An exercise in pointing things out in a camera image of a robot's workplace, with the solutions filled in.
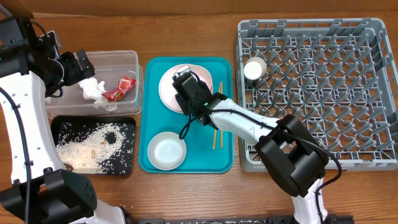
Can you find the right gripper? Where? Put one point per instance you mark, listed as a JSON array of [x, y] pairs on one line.
[[186, 86]]

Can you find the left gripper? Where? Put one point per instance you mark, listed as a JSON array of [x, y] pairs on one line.
[[77, 73]]

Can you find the white napkin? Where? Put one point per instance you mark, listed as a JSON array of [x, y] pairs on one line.
[[93, 90]]

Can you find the large white plate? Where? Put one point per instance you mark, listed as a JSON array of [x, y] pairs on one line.
[[167, 92]]

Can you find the small pink bowl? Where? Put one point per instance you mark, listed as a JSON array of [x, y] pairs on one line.
[[203, 74]]

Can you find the red foil snack wrapper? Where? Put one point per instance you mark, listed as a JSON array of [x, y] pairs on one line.
[[124, 85]]

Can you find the grey bowl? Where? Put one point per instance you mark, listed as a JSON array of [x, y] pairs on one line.
[[166, 151]]

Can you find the cream ceramic cup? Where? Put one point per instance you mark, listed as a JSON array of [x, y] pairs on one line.
[[255, 68]]

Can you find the rice and food scraps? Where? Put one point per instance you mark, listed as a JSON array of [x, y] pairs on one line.
[[93, 146]]

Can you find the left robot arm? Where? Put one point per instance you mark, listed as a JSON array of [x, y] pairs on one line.
[[43, 190]]

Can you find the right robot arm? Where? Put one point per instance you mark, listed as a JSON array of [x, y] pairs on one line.
[[289, 152]]

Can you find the grey dishwasher rack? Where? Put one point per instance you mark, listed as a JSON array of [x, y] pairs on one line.
[[338, 76]]

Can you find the clear plastic storage bin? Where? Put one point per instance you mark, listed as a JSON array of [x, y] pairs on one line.
[[110, 67]]

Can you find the black plastic tray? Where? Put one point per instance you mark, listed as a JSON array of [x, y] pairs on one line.
[[54, 127]]

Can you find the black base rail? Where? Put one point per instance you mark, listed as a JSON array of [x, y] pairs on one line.
[[280, 219]]

